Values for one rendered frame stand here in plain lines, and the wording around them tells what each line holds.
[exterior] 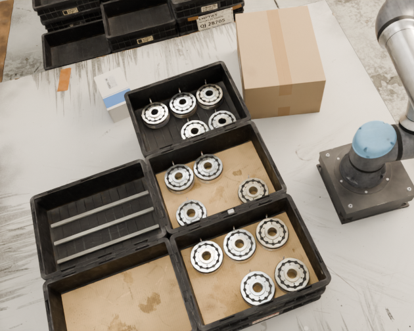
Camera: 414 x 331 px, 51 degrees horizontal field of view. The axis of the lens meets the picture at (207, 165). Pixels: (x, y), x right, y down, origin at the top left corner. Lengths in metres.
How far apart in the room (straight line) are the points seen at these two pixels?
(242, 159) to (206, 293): 0.49
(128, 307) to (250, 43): 1.08
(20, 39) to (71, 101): 1.59
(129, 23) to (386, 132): 1.79
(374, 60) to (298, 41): 1.28
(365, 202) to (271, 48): 0.69
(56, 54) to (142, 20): 0.58
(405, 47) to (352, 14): 2.19
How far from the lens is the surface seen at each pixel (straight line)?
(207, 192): 1.50
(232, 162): 1.55
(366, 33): 3.18
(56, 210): 1.62
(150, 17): 2.77
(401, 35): 1.14
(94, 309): 1.46
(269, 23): 1.87
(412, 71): 1.07
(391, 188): 1.60
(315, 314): 1.52
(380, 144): 1.40
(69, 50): 2.92
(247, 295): 1.35
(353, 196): 1.56
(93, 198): 1.59
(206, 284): 1.40
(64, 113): 2.02
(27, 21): 3.70
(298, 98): 1.74
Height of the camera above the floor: 2.18
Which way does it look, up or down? 60 degrees down
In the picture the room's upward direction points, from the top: 12 degrees counter-clockwise
